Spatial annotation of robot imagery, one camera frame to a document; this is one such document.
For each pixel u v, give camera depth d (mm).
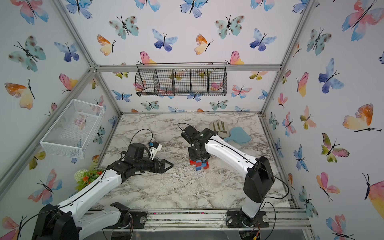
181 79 981
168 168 736
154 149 736
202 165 871
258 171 452
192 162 819
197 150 666
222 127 1109
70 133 858
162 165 695
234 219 739
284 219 756
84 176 704
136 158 632
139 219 737
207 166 893
